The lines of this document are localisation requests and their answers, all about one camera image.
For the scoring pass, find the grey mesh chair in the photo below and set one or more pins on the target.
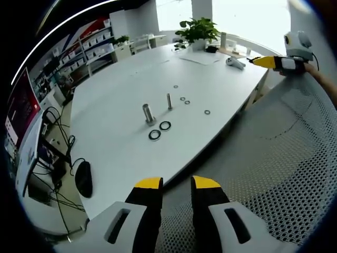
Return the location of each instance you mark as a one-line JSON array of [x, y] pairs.
[[276, 163]]

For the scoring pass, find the green potted plant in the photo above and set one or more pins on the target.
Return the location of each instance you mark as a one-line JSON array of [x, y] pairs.
[[198, 30]]

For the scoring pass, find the shelf with white bins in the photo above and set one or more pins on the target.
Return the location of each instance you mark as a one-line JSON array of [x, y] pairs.
[[87, 44]]

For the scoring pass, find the thin threaded stud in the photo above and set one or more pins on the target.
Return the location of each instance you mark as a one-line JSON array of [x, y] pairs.
[[169, 101]]

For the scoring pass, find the white cylinder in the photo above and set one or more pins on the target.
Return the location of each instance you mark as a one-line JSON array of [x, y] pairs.
[[223, 39]]

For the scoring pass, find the large black washer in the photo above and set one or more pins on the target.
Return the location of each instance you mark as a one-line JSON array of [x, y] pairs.
[[160, 126], [150, 135]]

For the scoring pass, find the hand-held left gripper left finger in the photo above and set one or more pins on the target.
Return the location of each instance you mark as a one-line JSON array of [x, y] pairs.
[[133, 224]]

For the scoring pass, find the computer monitor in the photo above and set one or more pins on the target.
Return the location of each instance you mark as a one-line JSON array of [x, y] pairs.
[[23, 105]]

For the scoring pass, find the small black device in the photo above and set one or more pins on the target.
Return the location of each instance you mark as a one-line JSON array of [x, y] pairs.
[[211, 49]]

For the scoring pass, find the small green plant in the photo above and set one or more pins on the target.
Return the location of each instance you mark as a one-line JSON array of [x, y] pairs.
[[121, 40]]

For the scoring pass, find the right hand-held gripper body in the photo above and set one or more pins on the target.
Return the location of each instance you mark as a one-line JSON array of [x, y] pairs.
[[298, 44]]

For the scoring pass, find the white desk panel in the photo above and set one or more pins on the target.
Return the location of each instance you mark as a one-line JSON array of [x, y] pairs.
[[30, 155]]

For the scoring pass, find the black computer mouse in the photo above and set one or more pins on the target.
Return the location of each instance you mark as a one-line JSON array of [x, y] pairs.
[[83, 179]]

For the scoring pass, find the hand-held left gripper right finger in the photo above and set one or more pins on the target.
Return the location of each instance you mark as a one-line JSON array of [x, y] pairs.
[[210, 224]]

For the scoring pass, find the white handheld controller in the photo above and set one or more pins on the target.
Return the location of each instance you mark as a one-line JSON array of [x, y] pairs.
[[234, 62]]

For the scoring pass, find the thick threaded stud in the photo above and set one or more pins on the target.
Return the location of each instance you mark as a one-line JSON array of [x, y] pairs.
[[148, 113]]

